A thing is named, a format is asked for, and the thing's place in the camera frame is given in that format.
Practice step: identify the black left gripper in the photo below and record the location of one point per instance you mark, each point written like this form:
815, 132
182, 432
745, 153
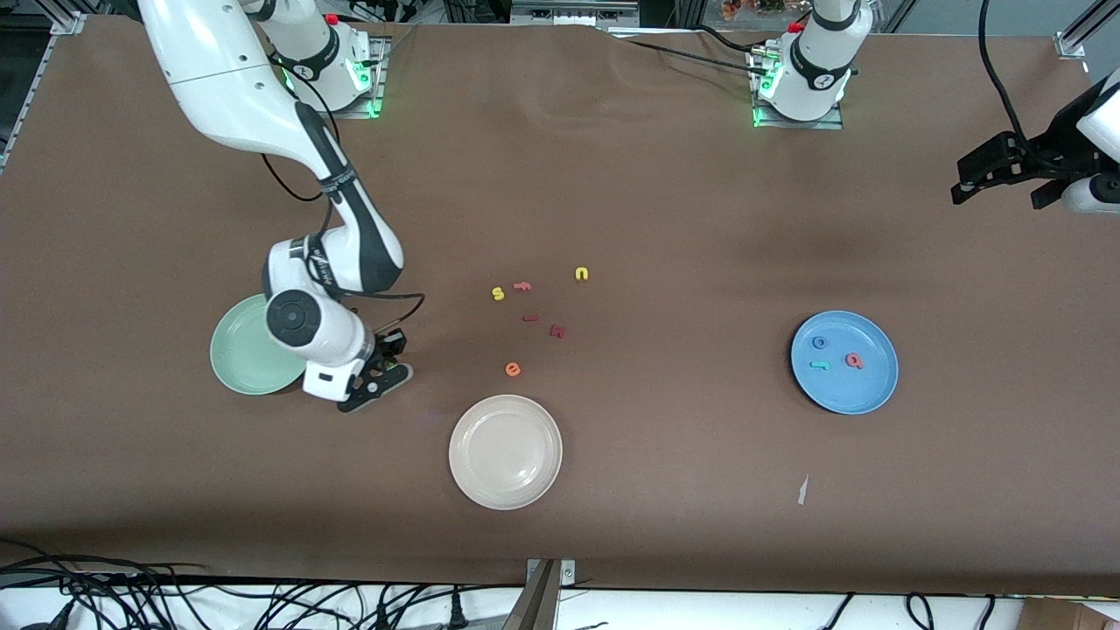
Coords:
1047, 150

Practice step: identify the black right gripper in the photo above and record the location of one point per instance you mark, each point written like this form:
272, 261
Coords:
388, 343

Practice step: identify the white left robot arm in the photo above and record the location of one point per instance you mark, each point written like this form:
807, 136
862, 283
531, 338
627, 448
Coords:
818, 70

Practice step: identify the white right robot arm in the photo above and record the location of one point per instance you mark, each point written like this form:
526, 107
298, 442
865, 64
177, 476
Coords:
227, 79

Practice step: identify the beige round plate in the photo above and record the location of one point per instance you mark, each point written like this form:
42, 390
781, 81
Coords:
506, 451

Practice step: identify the light green round plate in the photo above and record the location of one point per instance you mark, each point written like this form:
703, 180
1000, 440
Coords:
236, 350

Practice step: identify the blue round plate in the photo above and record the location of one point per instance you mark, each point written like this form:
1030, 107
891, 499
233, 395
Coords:
844, 389

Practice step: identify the grey angled metal strut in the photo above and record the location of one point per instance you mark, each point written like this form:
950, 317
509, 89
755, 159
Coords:
535, 608

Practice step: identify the orange plastic objects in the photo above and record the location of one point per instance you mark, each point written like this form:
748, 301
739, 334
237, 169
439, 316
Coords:
752, 7

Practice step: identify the grey metal equipment box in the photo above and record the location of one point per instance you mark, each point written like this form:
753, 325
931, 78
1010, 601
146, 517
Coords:
573, 10

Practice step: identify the white paper scrap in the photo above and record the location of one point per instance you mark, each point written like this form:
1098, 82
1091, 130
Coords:
802, 490

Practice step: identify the brown cardboard box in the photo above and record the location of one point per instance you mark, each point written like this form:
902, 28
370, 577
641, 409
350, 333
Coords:
1067, 617

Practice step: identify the aluminium table frame rail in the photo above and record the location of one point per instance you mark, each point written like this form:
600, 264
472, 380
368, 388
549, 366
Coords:
68, 24
1072, 44

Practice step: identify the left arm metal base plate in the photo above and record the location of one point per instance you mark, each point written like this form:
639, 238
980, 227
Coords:
805, 125

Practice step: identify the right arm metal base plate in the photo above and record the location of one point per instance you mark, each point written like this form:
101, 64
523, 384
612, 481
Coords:
381, 70

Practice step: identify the small metal edge bracket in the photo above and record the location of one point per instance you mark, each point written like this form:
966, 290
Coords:
567, 573

